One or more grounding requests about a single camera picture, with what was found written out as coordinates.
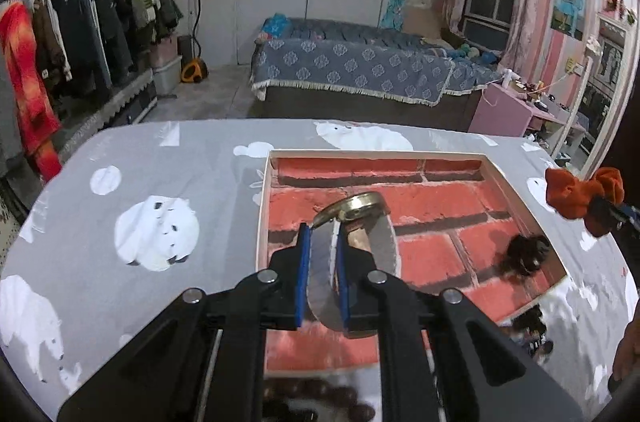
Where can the row of dark hanging clothes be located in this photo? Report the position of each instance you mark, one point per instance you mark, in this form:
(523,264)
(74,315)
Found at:
(100,27)

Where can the white box with brick lining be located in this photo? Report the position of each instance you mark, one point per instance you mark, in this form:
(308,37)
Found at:
(440,202)

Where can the pink bedside table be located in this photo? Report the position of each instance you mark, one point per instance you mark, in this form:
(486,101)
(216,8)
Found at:
(500,112)

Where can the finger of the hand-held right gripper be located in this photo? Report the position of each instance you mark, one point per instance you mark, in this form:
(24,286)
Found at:
(615,214)

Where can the white framed mirror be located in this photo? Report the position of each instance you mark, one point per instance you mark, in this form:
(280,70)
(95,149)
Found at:
(607,67)

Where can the bench with lace cover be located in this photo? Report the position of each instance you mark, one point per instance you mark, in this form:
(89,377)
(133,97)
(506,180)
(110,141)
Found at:
(120,102)

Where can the bed with blue floral cover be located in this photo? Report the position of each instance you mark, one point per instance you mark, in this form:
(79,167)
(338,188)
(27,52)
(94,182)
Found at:
(350,62)

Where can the person's right forearm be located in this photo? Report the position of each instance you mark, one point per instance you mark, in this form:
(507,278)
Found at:
(629,352)

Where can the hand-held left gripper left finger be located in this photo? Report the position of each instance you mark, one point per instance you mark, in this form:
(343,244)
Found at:
(301,272)

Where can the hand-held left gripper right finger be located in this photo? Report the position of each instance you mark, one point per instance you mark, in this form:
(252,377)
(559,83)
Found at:
(342,272)

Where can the black claw hair clip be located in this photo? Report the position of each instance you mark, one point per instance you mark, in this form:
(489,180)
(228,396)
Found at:
(525,254)

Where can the stacked plastic storage boxes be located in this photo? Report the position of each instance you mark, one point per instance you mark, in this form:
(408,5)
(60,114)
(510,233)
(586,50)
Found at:
(167,67)

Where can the orange red coat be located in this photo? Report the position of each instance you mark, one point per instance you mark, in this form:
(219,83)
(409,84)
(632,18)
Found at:
(25,67)

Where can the grey polar bear tablecloth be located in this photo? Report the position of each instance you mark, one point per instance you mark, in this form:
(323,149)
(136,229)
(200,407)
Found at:
(200,182)

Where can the orange scrunchie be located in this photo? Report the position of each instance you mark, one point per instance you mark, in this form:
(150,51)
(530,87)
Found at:
(565,197)

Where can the wall poster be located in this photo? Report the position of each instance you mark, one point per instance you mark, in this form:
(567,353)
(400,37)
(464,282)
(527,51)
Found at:
(570,5)

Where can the artificial flowers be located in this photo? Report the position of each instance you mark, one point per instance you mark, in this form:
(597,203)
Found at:
(622,5)

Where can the wall socket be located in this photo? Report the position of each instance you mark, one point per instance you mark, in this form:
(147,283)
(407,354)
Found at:
(575,66)

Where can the grey quilted coat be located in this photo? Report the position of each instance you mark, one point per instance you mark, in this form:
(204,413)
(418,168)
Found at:
(6,122)

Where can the garment steamer with yellow base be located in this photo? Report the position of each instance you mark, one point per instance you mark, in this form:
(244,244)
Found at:
(192,70)

